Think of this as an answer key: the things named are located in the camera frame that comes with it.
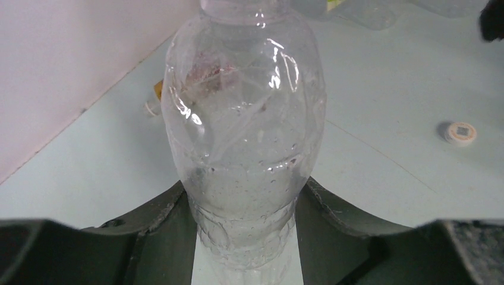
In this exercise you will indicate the orange red label bottle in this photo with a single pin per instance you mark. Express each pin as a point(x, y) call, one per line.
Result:
point(152, 106)

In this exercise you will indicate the white bottle cap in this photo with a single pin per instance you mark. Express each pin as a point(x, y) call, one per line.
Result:
point(460, 134)

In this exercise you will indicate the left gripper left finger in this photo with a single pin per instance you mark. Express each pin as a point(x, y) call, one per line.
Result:
point(151, 244)

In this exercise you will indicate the clear bottle yellow label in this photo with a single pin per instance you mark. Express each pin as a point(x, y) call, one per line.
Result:
point(333, 4)

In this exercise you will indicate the clear crushed plastic bottle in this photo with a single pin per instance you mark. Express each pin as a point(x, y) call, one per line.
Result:
point(375, 15)

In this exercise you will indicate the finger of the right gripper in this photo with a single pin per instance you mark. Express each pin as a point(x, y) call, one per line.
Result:
point(491, 21)

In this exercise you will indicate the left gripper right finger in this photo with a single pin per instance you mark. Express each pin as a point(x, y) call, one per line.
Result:
point(342, 244)

